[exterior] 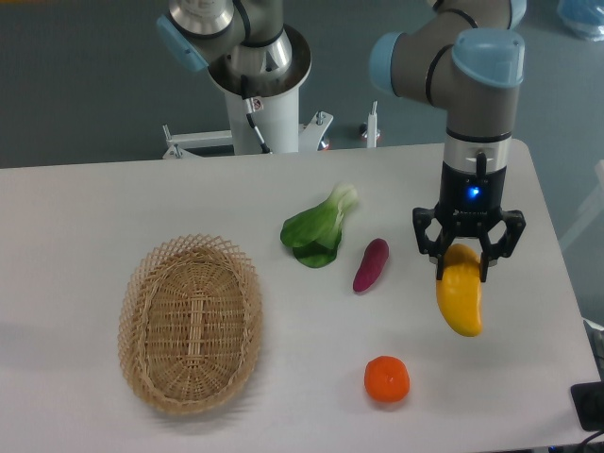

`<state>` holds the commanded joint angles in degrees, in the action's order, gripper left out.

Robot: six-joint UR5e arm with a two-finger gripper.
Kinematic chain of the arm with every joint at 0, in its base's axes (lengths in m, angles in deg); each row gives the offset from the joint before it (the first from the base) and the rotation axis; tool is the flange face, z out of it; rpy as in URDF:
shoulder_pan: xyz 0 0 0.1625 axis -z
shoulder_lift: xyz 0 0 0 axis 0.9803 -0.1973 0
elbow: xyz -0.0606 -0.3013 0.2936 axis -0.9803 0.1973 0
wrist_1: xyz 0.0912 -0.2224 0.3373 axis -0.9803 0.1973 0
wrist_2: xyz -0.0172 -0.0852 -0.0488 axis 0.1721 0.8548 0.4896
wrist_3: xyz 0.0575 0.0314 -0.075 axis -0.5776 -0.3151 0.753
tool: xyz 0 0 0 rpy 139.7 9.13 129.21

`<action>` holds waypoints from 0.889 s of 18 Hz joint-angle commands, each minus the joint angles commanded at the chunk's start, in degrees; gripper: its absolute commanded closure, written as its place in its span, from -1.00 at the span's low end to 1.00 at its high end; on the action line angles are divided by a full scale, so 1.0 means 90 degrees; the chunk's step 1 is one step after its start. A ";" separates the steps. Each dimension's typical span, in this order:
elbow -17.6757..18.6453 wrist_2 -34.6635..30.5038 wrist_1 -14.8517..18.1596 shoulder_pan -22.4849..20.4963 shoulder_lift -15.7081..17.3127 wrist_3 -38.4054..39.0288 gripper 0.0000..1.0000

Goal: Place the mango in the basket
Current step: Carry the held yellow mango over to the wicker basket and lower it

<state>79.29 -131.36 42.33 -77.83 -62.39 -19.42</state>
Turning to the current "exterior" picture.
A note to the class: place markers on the black device at edge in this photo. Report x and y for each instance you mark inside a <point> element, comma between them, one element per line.
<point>588,402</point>

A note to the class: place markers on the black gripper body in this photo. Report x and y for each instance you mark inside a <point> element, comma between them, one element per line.
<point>465,199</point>

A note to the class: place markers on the yellow mango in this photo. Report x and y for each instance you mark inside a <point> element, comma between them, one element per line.
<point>459,292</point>

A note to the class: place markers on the woven wicker basket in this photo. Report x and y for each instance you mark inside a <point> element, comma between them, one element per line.
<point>190,327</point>

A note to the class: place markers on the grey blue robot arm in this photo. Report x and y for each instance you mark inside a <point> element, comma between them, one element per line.
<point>468,60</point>

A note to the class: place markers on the purple sweet potato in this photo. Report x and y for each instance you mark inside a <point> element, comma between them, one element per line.
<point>374,259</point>

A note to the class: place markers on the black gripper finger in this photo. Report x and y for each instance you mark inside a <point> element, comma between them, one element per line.
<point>515,223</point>
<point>422,218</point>

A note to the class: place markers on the orange tangerine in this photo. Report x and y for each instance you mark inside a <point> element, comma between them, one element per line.
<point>386,379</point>

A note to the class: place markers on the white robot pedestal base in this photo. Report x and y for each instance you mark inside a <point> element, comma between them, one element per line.
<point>261,88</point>

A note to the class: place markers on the blue object top right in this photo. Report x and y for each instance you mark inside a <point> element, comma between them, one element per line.
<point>583,17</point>

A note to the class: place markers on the green bok choy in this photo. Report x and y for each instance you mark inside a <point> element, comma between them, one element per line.
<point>314,235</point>

